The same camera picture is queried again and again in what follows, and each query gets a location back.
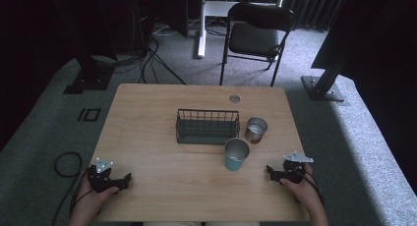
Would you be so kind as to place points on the black stand with metal base plate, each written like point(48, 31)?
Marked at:
point(324, 85)

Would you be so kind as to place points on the person's left hand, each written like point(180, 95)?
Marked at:
point(95, 199)

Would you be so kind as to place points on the white desk frame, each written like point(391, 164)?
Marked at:
point(209, 16)

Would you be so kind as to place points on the black folding chair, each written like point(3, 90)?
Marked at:
point(255, 39)

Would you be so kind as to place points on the black stand with square base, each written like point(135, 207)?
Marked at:
point(90, 75)

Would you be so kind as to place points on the brown metal cup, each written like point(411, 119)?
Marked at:
point(255, 129)

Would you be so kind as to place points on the dark pleated curtain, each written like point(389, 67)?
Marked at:
point(311, 6)

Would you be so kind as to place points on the teal metal cup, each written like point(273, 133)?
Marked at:
point(236, 155)

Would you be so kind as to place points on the person's right hand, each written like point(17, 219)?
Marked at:
point(305, 190)

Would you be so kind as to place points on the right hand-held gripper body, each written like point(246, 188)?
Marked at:
point(293, 171)

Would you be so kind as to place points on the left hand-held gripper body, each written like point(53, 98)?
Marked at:
point(98, 179)

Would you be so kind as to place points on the round silver table grommet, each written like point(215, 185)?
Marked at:
point(234, 98)

